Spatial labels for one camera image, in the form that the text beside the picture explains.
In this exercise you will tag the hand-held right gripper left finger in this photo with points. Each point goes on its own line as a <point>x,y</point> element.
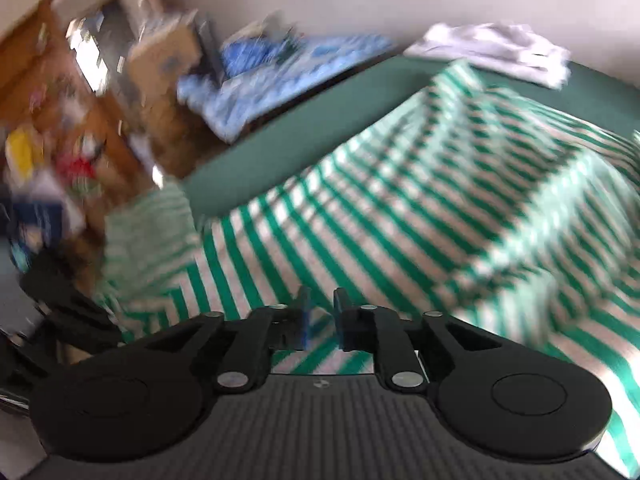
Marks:
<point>303,327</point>

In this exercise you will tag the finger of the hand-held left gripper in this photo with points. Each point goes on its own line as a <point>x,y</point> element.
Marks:
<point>67,305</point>

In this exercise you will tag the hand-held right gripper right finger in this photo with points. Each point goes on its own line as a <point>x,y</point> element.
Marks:
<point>341,322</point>

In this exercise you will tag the green white striped garment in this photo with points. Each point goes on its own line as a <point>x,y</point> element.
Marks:
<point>425,200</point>

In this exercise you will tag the red object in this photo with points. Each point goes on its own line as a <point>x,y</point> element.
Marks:
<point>76,166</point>

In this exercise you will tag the yellow object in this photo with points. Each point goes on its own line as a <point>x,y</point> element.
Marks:
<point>21,152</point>

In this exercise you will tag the blue white patterned blanket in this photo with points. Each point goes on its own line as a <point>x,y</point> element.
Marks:
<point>280,75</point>

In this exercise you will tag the cardboard box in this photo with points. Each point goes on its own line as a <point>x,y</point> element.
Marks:
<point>162,57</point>

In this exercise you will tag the dark flat device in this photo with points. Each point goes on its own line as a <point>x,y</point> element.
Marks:
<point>210,50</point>

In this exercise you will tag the white cloth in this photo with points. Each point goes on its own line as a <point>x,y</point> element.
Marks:
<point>500,50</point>

